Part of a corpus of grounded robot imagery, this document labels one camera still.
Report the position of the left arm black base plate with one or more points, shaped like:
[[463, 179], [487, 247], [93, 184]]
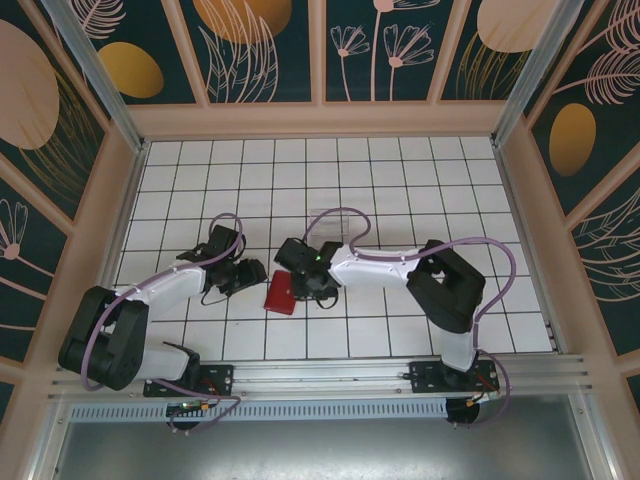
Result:
[[220, 377]]

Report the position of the red leather card holder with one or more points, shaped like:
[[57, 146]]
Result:
[[279, 295]]

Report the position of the aluminium side rail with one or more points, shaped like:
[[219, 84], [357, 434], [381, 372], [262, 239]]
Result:
[[515, 200], [126, 210]]

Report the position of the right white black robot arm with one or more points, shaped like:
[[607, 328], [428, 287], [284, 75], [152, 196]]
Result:
[[380, 270]]

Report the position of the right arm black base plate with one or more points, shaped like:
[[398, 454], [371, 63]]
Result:
[[425, 377]]

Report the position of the grey metal sheet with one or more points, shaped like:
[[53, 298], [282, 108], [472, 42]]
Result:
[[320, 450]]

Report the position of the aluminium frame post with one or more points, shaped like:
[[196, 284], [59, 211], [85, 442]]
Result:
[[100, 85], [530, 70]]

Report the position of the clear acrylic card stand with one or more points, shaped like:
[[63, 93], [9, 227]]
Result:
[[330, 225]]

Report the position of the long aluminium mounting rail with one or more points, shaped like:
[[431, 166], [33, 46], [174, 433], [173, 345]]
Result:
[[320, 375]]

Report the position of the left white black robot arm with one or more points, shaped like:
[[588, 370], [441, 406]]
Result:
[[170, 287]]

